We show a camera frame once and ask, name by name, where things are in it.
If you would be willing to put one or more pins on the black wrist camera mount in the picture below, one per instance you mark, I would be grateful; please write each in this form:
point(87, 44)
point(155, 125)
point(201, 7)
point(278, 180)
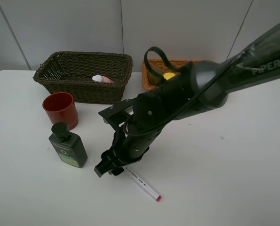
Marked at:
point(117, 114)

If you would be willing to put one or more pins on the orange wicker basket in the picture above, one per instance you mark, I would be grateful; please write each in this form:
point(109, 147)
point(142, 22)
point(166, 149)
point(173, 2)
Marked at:
point(159, 63)

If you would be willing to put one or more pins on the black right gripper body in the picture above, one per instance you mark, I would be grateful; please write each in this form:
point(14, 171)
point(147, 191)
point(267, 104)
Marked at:
point(126, 150)

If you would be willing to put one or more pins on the brown kiwi fruit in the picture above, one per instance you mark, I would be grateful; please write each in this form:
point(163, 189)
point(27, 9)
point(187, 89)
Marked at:
point(154, 80)

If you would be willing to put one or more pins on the red plastic cup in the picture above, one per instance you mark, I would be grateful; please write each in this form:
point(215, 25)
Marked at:
point(60, 107)

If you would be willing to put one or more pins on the white pink-tipped marker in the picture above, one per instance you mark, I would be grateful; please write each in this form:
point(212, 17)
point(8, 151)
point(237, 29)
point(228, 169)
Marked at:
point(142, 184)

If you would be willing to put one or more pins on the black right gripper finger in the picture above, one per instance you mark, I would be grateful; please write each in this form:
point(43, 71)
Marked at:
point(101, 169)
point(116, 171)

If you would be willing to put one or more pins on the pink bottle white cap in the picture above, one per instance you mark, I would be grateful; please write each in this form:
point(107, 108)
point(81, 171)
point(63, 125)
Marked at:
point(102, 79)

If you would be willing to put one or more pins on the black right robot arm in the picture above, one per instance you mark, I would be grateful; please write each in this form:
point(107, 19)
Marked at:
point(196, 88)

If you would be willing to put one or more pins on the yellow lemon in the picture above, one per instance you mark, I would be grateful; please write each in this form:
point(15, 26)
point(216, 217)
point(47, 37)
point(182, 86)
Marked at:
point(168, 76)

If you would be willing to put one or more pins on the dark green pump bottle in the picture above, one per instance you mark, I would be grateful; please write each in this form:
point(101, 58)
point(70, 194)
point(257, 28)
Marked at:
point(68, 145)

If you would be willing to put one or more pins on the dark brown wicker basket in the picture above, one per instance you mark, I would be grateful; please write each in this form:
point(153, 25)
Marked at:
point(72, 72)

